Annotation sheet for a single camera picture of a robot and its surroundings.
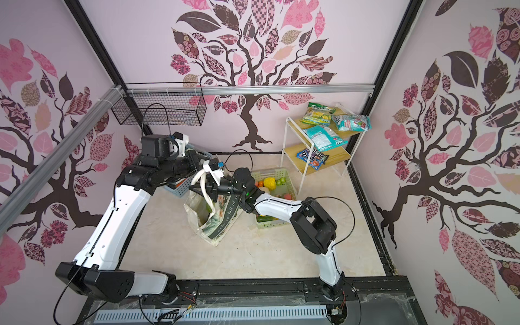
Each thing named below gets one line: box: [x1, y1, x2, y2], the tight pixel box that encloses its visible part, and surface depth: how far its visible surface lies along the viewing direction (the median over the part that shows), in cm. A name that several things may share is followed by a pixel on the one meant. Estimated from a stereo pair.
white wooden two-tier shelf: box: [279, 103, 368, 195], surface depth 83 cm
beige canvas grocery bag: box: [183, 170, 244, 248], surface depth 78 cm
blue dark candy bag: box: [296, 147, 330, 171], surface depth 96 cm
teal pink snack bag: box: [331, 114, 372, 133], surface depth 81 cm
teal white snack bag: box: [302, 124, 349, 152], surface depth 78 cm
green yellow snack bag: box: [299, 102, 336, 126], surface depth 87 cm
